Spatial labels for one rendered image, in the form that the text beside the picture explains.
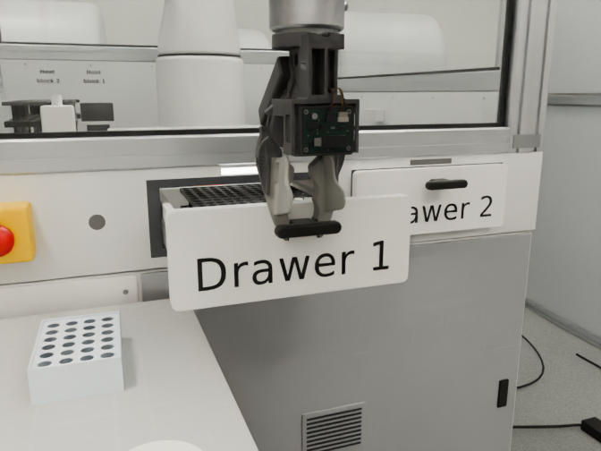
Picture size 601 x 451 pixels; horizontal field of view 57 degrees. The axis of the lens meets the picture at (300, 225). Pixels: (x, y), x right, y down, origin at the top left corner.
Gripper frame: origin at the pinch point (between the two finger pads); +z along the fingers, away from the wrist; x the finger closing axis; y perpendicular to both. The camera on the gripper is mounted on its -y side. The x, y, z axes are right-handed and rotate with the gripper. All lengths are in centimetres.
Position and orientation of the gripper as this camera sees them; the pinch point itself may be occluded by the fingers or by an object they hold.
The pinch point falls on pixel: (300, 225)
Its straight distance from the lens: 61.8
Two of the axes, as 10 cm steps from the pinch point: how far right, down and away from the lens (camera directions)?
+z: 0.0, 9.7, 2.3
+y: 3.4, 2.1, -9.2
